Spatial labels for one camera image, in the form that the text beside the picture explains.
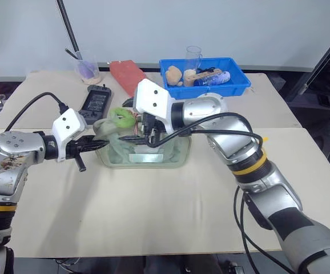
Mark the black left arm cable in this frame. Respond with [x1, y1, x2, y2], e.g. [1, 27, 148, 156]
[0, 92, 69, 156]

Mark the green plush keychain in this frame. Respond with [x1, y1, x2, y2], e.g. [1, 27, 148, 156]
[108, 107, 136, 130]

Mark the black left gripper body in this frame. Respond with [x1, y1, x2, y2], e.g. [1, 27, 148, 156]
[64, 136, 87, 173]

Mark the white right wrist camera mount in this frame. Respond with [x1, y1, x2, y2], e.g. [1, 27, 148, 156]
[132, 78, 177, 135]

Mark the clear plastic cup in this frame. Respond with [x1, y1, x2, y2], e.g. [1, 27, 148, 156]
[185, 46, 203, 72]

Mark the clear beaker with sand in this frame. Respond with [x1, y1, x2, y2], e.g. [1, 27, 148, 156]
[75, 51, 102, 85]

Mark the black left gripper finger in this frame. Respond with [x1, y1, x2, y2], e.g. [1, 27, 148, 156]
[81, 142, 109, 153]
[81, 135, 109, 144]

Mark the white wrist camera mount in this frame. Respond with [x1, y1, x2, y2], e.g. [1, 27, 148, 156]
[132, 78, 177, 135]
[52, 108, 88, 163]

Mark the long black flexible rod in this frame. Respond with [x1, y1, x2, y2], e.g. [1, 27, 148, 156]
[55, 0, 82, 60]

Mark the beige bread roll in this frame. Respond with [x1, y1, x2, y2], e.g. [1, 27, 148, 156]
[165, 65, 184, 87]

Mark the light wooden piece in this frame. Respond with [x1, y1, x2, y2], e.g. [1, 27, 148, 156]
[183, 67, 224, 87]

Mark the blue printed bottle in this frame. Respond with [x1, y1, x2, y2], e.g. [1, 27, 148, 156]
[194, 71, 231, 86]

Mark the black office chair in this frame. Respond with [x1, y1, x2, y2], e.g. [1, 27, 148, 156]
[284, 22, 330, 189]

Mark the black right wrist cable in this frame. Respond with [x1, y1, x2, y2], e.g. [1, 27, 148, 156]
[147, 112, 264, 149]

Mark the black handheld game controller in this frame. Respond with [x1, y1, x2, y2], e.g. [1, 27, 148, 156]
[78, 83, 115, 126]

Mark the black right arm cable loop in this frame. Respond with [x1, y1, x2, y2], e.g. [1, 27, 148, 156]
[233, 187, 297, 274]

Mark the clear glass tray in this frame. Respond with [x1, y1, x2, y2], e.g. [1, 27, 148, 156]
[93, 116, 192, 170]

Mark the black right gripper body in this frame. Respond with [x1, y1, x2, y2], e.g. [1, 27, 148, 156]
[140, 112, 166, 148]

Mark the purple item in beaker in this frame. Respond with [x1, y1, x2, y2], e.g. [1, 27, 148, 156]
[78, 59, 95, 79]

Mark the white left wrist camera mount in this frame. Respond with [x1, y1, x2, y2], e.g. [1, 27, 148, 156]
[52, 108, 88, 163]

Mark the red brick-shaped block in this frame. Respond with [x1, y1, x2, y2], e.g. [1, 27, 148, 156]
[109, 59, 147, 98]

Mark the blue plastic bin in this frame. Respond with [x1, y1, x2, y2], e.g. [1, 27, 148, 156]
[159, 57, 252, 100]

